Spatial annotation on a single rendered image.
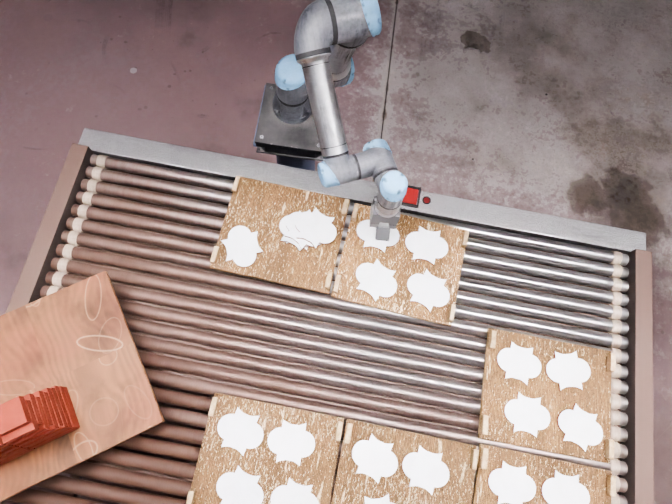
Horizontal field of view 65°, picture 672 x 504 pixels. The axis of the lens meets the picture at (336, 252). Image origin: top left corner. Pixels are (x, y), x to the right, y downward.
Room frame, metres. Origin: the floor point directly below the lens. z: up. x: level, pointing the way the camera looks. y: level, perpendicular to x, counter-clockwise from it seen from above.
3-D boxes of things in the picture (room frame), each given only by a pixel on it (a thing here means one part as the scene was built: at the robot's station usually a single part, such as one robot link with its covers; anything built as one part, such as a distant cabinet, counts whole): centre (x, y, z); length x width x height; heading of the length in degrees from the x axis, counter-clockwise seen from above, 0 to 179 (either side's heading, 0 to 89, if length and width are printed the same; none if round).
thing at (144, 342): (0.16, -0.02, 0.90); 1.95 x 0.05 x 0.05; 87
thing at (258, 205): (0.62, 0.19, 0.93); 0.41 x 0.35 x 0.02; 85
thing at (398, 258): (0.58, -0.23, 0.93); 0.41 x 0.35 x 0.02; 84
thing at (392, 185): (0.67, -0.13, 1.29); 0.09 x 0.08 x 0.11; 25
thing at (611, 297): (0.61, -0.05, 0.90); 1.95 x 0.05 x 0.05; 87
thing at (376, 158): (0.75, -0.08, 1.29); 0.11 x 0.11 x 0.08; 25
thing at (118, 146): (0.83, -0.06, 0.89); 2.08 x 0.08 x 0.06; 87
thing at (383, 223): (0.64, -0.13, 1.13); 0.12 x 0.09 x 0.16; 3
